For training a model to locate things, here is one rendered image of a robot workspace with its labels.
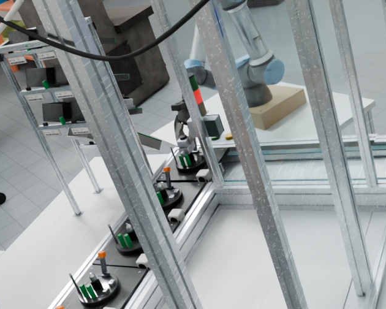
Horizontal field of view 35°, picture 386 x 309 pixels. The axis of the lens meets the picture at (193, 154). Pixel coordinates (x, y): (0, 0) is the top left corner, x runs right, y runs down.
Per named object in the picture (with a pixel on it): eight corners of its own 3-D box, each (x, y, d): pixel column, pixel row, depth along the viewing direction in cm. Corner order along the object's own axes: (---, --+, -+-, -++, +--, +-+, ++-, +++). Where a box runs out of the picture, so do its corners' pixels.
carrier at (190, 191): (155, 186, 248) (145, 161, 242) (206, 186, 236) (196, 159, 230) (127, 224, 230) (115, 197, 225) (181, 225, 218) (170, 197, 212)
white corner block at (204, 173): (202, 177, 243) (200, 168, 241) (212, 177, 240) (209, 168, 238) (198, 184, 239) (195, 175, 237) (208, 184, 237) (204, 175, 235)
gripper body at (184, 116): (201, 125, 251) (204, 98, 254) (191, 120, 244) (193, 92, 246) (186, 127, 255) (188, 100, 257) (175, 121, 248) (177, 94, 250)
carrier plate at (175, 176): (181, 152, 267) (179, 148, 266) (230, 150, 255) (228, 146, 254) (157, 184, 249) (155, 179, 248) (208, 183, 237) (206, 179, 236)
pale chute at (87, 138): (112, 149, 282) (114, 140, 283) (132, 151, 274) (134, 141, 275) (66, 136, 261) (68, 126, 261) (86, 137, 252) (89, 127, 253)
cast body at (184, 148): (186, 146, 251) (181, 132, 248) (195, 146, 249) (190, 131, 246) (177, 157, 245) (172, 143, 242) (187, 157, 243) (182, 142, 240)
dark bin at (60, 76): (107, 80, 257) (106, 62, 256) (129, 80, 249) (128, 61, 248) (54, 83, 235) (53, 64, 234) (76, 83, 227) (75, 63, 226)
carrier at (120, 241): (126, 224, 230) (114, 198, 224) (180, 225, 218) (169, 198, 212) (93, 268, 212) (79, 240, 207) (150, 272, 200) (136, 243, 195)
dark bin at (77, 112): (121, 113, 264) (119, 95, 263) (143, 113, 256) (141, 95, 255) (70, 119, 243) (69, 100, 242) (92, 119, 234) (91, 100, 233)
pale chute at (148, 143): (138, 148, 275) (140, 139, 275) (160, 150, 267) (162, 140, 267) (93, 134, 253) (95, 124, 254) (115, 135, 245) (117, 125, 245)
